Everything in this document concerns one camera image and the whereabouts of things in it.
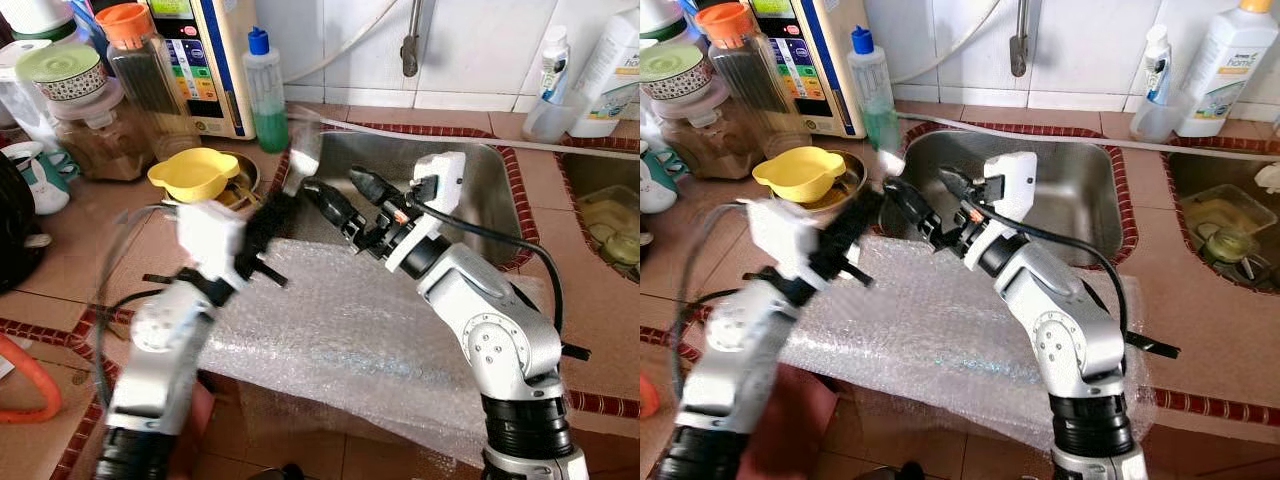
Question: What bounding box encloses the green soap bottle blue cap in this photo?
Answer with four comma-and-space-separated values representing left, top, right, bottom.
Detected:
848, 27, 899, 154
243, 27, 291, 154

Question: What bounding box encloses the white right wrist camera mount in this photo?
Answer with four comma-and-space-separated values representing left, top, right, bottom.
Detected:
385, 152, 469, 276
965, 152, 1039, 276

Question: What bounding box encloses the white plastic container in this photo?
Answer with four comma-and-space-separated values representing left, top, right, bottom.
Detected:
640, 0, 686, 41
0, 0, 79, 46

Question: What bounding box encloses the brown powder jar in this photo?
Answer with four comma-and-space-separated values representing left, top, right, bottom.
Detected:
645, 80, 756, 181
48, 80, 156, 183

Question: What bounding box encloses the clear food container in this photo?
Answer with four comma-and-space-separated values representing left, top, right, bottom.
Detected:
580, 185, 641, 246
1180, 185, 1280, 251

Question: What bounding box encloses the clear bubble wrap sheet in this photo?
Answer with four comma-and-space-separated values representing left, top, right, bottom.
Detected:
195, 238, 556, 466
780, 235, 1141, 451

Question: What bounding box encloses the glass cup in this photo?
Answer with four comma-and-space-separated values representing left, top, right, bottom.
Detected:
600, 230, 641, 269
1200, 228, 1251, 269

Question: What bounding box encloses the blue box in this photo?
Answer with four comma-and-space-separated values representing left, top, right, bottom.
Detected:
70, 0, 106, 46

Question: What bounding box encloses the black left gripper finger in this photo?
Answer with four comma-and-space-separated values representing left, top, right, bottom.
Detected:
258, 190, 301, 233
838, 188, 887, 241

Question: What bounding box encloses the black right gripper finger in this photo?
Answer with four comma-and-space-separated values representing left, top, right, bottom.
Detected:
300, 178, 366, 243
938, 168, 986, 206
885, 178, 946, 246
350, 168, 399, 208

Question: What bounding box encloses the clear plastic cup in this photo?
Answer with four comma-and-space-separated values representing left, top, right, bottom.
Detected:
522, 80, 581, 143
1130, 85, 1191, 143

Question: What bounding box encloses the white and blue tube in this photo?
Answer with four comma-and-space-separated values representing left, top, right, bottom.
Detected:
540, 25, 571, 106
1145, 25, 1176, 106

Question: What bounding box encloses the beige water ionizer appliance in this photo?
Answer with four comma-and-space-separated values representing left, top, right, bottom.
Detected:
145, 0, 259, 141
745, 0, 869, 139

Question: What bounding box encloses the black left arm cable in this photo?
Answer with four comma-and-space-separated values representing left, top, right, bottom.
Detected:
672, 205, 761, 401
93, 205, 181, 401

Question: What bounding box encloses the steel bowl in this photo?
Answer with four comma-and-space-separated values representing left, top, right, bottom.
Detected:
215, 150, 263, 211
800, 150, 869, 213

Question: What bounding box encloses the round tin green lid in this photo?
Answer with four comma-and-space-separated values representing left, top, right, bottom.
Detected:
15, 42, 109, 103
640, 42, 713, 103

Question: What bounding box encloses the black kettle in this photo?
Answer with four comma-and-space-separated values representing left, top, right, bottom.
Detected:
0, 150, 53, 294

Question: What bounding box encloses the tall clear jar orange lid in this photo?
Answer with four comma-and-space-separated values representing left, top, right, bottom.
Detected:
695, 3, 801, 161
97, 3, 201, 161

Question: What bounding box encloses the steel wall tap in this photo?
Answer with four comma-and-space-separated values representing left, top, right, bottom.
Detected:
1010, 0, 1031, 78
400, 0, 421, 78

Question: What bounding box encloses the white detergent bottle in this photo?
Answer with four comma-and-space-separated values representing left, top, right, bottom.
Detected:
1175, 0, 1266, 139
570, 5, 641, 139

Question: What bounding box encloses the white pipe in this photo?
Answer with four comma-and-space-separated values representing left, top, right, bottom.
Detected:
900, 110, 1280, 159
290, 108, 641, 161

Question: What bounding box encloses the white hose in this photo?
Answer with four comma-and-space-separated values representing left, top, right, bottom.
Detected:
895, 0, 1006, 86
285, 0, 401, 86

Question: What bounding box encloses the white and teal mug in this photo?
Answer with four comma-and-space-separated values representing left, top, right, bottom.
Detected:
0, 140, 83, 216
640, 140, 691, 214

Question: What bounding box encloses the steel sink basin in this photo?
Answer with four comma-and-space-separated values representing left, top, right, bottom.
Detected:
1165, 150, 1280, 293
280, 128, 536, 271
895, 128, 1141, 269
560, 150, 641, 286

